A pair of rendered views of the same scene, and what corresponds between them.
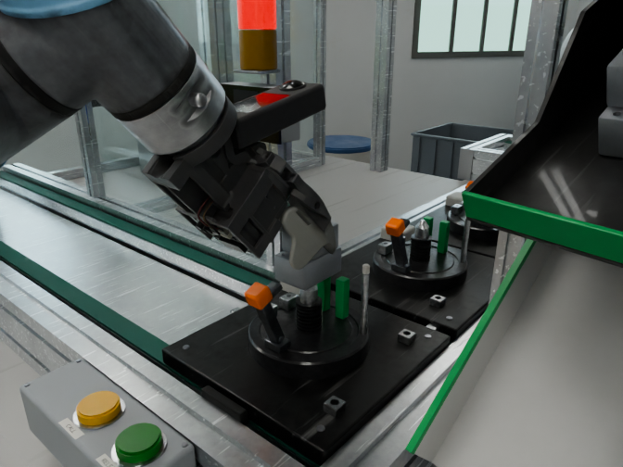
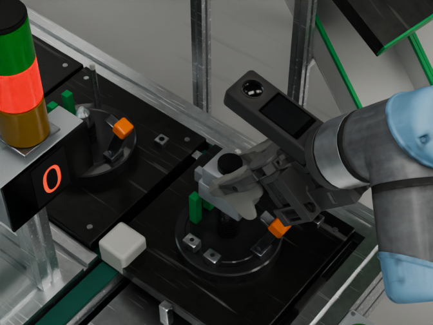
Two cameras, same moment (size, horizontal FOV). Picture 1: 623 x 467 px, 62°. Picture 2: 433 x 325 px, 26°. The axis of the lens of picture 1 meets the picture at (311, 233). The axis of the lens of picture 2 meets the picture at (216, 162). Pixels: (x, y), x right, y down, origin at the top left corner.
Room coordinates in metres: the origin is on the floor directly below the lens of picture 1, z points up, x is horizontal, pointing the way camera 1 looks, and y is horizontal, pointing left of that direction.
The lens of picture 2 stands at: (0.55, 0.73, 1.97)
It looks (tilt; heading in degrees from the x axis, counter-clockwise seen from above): 49 degrees down; 268
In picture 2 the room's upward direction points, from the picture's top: straight up
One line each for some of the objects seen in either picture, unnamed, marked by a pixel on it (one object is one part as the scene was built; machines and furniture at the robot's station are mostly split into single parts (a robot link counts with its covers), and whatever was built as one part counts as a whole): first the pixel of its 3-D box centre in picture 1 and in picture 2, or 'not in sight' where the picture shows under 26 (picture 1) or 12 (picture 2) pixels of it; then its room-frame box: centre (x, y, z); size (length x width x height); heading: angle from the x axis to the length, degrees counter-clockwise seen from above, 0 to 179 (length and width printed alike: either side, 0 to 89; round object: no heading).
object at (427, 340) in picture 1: (309, 348); (228, 243); (0.51, 0.00, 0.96); 0.24 x 0.24 x 0.02; 50
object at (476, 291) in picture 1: (421, 244); (84, 127); (0.71, -0.16, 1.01); 0.24 x 0.24 x 0.13; 50
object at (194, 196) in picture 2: (324, 290); (195, 207); (0.56, -0.02, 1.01); 0.01 x 0.01 x 0.05; 50
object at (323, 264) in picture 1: (314, 243); (223, 176); (0.52, 0.00, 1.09); 0.08 x 0.04 x 0.07; 139
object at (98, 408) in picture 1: (99, 410); not in sight; (0.41, 0.21, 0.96); 0.04 x 0.04 x 0.02
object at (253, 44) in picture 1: (258, 49); (21, 113); (0.73, 0.07, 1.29); 0.05 x 0.05 x 0.05
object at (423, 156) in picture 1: (487, 157); not in sight; (2.48, -0.86, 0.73); 0.62 x 0.42 x 0.23; 50
